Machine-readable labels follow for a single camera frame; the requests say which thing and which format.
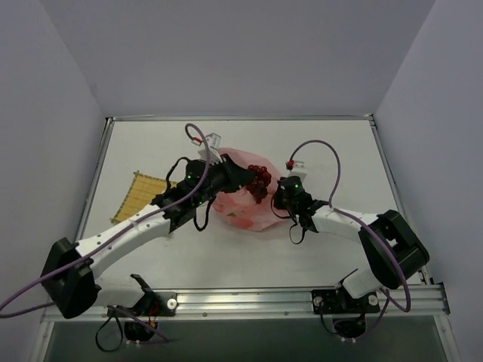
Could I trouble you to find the red fake grapes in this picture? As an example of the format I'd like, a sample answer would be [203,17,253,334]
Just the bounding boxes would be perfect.
[245,164,272,204]

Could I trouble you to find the pink plastic bag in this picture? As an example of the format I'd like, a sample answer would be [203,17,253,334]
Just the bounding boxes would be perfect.
[212,148,282,232]

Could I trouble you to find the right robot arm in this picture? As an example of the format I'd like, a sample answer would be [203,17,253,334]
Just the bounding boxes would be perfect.
[273,176,429,311]

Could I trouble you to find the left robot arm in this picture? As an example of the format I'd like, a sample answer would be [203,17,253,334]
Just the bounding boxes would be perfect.
[41,155,254,319]

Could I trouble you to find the yellow bamboo mat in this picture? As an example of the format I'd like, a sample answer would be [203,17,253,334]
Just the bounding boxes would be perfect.
[110,170,168,225]

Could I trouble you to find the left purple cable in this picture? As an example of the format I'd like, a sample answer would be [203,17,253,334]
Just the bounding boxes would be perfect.
[0,122,212,345]

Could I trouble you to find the purple cable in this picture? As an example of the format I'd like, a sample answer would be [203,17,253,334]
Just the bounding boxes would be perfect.
[288,139,413,336]
[0,122,212,345]

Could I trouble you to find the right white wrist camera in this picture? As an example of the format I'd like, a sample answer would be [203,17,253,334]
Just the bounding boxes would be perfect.
[286,160,308,182]

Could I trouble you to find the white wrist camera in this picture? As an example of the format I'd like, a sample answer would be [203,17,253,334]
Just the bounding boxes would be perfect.
[198,133,224,165]
[286,160,308,182]

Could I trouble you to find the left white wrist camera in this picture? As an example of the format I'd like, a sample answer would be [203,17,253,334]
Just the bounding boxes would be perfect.
[198,133,224,165]

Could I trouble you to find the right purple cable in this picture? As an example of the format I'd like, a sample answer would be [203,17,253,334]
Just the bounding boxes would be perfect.
[288,139,413,336]

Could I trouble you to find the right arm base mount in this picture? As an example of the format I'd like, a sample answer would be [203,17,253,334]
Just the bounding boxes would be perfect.
[311,287,381,343]

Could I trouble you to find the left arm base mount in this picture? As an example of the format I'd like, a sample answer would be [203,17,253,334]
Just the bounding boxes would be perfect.
[94,274,178,353]

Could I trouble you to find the aluminium front rail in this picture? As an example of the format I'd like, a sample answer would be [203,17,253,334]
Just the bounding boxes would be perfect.
[41,284,451,324]

